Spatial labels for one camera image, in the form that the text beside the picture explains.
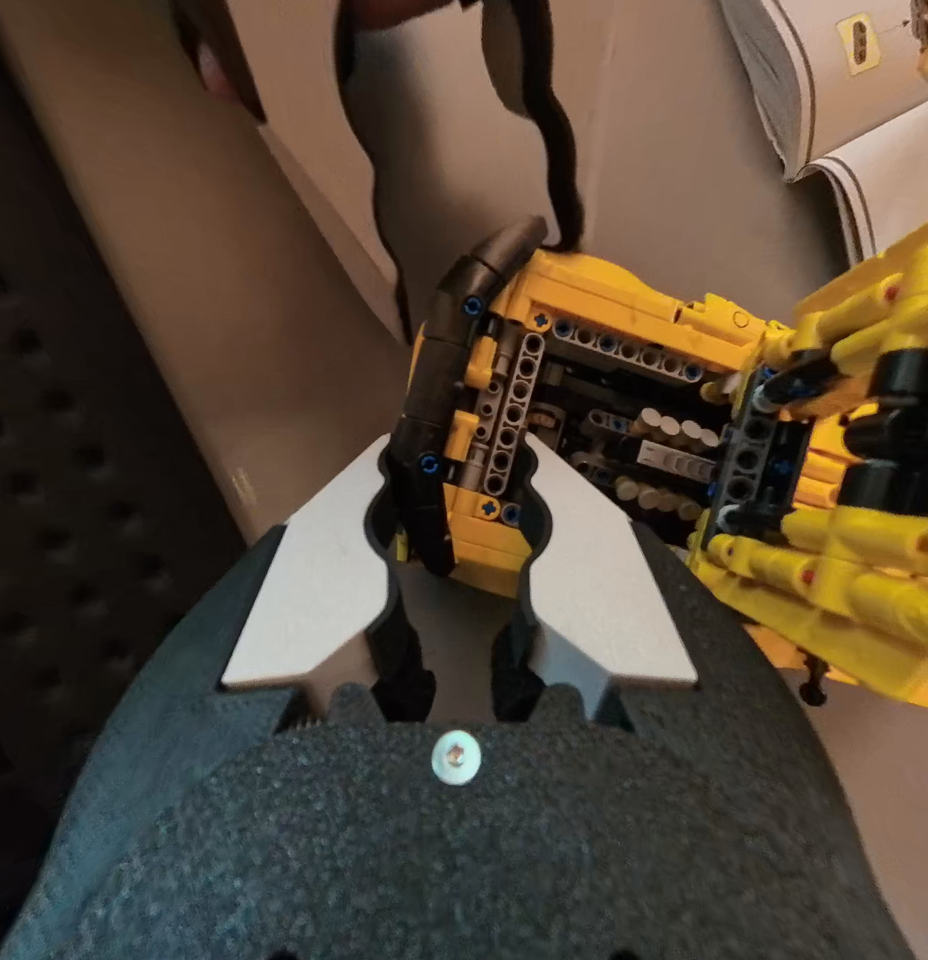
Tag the grey desk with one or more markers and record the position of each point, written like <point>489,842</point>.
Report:
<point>171,300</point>

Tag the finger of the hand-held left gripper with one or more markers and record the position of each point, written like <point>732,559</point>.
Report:
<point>565,180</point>
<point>306,112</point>

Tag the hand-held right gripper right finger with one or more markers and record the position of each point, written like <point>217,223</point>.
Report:
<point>606,607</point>

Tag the open instruction booklet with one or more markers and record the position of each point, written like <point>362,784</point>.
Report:
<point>846,90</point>

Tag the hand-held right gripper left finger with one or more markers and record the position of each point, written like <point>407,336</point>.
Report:
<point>314,600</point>

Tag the yellow toy brick car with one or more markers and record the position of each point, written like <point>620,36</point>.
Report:
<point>606,292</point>

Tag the person's left hand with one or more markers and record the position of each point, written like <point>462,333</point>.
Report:
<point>216,60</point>

